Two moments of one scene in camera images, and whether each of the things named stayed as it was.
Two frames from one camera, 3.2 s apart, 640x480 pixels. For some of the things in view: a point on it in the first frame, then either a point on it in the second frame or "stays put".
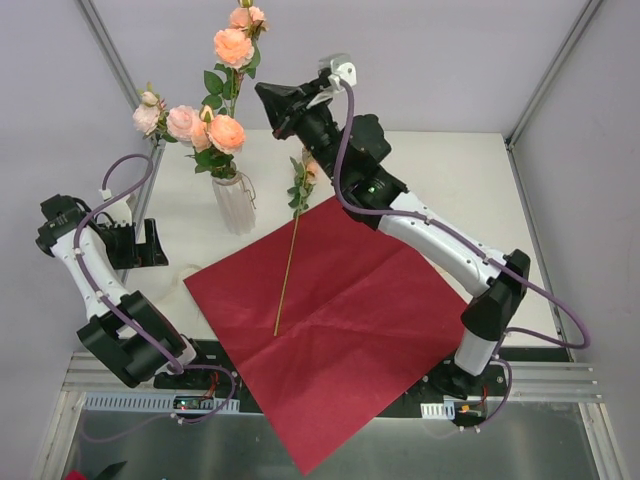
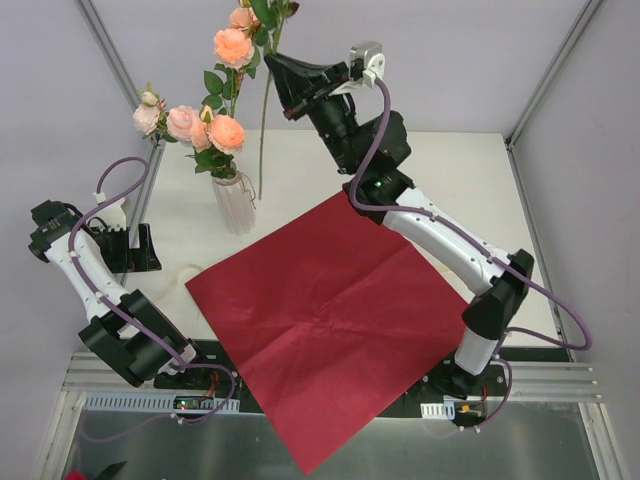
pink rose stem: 238,51 stays put
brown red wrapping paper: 329,322 stays put
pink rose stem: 304,177 to 266,15
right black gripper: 295,112 to 314,93
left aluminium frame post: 123,73 stays put
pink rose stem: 224,139 stays put
